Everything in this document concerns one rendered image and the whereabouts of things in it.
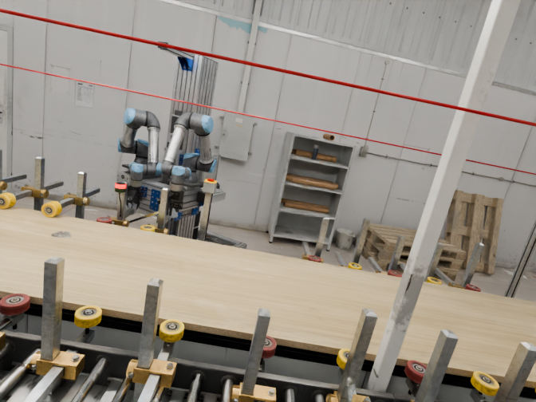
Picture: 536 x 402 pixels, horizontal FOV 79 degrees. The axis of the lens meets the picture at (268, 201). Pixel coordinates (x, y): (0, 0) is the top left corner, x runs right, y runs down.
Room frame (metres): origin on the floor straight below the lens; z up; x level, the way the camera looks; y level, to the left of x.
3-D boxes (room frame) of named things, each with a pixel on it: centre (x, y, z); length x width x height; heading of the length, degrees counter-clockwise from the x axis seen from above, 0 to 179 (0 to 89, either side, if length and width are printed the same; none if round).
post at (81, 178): (1.86, 1.12, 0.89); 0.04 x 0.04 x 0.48; 3
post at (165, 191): (1.89, 0.62, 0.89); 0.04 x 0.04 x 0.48; 3
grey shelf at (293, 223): (4.58, -0.54, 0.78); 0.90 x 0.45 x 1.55; 99
